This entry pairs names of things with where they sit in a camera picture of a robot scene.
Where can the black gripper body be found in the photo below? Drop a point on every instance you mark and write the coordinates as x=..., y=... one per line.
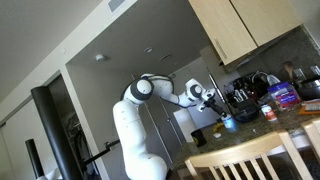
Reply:
x=210, y=101

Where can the blue pump bottle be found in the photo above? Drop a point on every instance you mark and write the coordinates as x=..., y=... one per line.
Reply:
x=230, y=124

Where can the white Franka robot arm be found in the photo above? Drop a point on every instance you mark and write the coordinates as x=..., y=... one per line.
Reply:
x=136, y=133

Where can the dark blue bowl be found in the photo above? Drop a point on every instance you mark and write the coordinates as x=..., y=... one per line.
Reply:
x=246, y=115

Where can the small yellow object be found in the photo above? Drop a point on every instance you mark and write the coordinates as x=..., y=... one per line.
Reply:
x=218, y=127

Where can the small white object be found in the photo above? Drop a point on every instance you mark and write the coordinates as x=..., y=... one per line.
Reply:
x=217, y=135

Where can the black mug yellow logo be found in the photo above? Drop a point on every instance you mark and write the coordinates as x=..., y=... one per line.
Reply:
x=199, y=137

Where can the large light wooden chair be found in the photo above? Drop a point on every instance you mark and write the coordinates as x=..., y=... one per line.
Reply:
x=253, y=153

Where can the clear jar blue lid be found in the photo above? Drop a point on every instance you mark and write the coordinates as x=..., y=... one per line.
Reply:
x=286, y=95

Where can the light wood upper cabinet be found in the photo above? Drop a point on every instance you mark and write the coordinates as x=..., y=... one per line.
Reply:
x=221, y=30

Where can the round ceiling light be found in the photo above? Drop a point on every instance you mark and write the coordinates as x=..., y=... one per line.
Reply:
x=148, y=50

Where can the orange flat package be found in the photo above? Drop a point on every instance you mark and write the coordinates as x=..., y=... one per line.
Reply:
x=310, y=108

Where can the silver metal pot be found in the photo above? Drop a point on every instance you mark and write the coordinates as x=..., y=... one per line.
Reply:
x=310, y=88

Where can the wooden cabinet door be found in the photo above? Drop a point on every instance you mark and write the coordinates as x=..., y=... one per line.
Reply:
x=266, y=20

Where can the white smoke detector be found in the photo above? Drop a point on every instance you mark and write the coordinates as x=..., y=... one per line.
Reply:
x=100, y=57

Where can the black mounting bar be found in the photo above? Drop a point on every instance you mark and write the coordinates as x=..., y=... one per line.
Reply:
x=101, y=151

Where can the ceiling air vent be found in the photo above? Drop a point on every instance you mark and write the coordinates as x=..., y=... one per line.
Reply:
x=116, y=4

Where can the thick black pole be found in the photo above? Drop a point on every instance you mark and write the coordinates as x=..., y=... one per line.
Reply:
x=55, y=133

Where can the thin black pole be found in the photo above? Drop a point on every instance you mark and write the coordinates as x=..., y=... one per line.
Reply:
x=34, y=158

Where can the white wall outlet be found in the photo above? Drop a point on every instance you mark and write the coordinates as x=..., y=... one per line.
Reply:
x=315, y=70
x=297, y=74

